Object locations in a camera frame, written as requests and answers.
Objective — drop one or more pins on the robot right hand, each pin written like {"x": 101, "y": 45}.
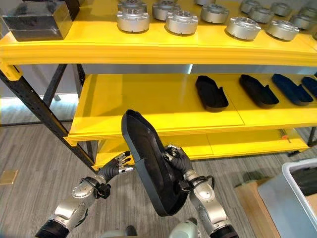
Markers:
{"x": 182, "y": 161}

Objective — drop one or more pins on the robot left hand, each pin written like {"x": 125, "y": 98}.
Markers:
{"x": 112, "y": 168}

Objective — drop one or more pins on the black sole-shaped part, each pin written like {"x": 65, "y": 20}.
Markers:
{"x": 146, "y": 158}
{"x": 210, "y": 94}
{"x": 305, "y": 181}
{"x": 257, "y": 91}
{"x": 310, "y": 85}
{"x": 291, "y": 90}

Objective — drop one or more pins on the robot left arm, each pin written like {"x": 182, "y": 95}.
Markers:
{"x": 71, "y": 208}

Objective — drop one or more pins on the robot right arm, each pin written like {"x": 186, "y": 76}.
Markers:
{"x": 210, "y": 205}

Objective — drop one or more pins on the yellow shelf board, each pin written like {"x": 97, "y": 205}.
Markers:
{"x": 148, "y": 104}
{"x": 158, "y": 45}
{"x": 235, "y": 146}

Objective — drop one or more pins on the black shelf brace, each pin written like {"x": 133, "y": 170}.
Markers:
{"x": 55, "y": 84}

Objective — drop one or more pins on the grey plastic box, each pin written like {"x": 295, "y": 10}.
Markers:
{"x": 280, "y": 200}

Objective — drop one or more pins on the black shiny box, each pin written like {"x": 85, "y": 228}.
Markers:
{"x": 37, "y": 21}

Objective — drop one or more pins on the robot silver left leg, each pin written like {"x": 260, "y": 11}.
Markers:
{"x": 119, "y": 233}

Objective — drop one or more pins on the robot silver leg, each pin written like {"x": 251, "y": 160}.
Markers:
{"x": 119, "y": 233}
{"x": 184, "y": 229}

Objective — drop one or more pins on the robot silver right leg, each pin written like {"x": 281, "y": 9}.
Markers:
{"x": 184, "y": 229}

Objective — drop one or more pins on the brass floor plate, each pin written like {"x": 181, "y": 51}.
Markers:
{"x": 8, "y": 177}

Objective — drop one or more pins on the small orange clip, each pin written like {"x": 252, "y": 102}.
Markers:
{"x": 285, "y": 136}

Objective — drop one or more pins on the silver round motor part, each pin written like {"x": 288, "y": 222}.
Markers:
{"x": 215, "y": 13}
{"x": 129, "y": 3}
{"x": 242, "y": 28}
{"x": 281, "y": 8}
{"x": 262, "y": 15}
{"x": 133, "y": 21}
{"x": 162, "y": 8}
{"x": 282, "y": 30}
{"x": 248, "y": 5}
{"x": 204, "y": 2}
{"x": 303, "y": 21}
{"x": 181, "y": 23}

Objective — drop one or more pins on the black perforated shelf post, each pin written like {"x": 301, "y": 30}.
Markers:
{"x": 37, "y": 109}

